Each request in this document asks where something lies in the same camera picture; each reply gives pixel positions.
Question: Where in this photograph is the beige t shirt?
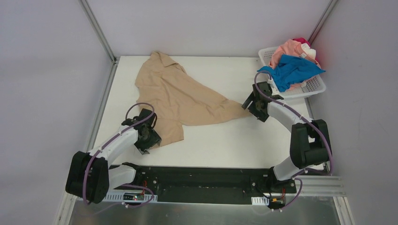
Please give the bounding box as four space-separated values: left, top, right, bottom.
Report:
135 52 250 148

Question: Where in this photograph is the white t shirt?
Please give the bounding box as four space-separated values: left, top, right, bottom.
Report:
301 43 316 60

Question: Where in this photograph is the blue t shirt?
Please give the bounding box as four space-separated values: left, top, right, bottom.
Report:
258 55 325 92

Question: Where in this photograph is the right aluminium frame post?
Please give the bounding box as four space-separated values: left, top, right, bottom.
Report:
308 0 340 45

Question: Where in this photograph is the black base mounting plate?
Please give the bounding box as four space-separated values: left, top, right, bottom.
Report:
128 166 297 204

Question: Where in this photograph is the right white cable duct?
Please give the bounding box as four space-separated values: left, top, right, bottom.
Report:
251 196 269 206

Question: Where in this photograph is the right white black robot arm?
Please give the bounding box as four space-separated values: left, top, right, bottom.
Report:
242 82 332 192

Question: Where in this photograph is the white cable duct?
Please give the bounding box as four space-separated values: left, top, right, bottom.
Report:
102 191 158 203
251 196 269 206

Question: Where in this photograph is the aluminium front rail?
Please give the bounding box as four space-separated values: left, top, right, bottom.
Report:
65 170 346 197

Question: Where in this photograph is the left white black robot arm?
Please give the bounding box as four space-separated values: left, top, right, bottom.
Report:
65 108 161 204

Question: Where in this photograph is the red t shirt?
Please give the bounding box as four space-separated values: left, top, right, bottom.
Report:
293 37 311 47

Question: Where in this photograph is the aluminium frame post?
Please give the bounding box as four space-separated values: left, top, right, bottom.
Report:
79 0 117 64
308 0 340 45

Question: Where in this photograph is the white plastic laundry basket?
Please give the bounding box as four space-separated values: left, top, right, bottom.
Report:
258 44 326 98

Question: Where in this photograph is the left white cable duct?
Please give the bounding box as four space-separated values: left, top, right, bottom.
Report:
102 191 158 203

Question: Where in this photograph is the pink t shirt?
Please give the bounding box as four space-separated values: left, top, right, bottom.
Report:
268 39 321 68

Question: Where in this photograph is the left aluminium frame post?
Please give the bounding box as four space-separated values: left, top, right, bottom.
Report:
79 0 117 64

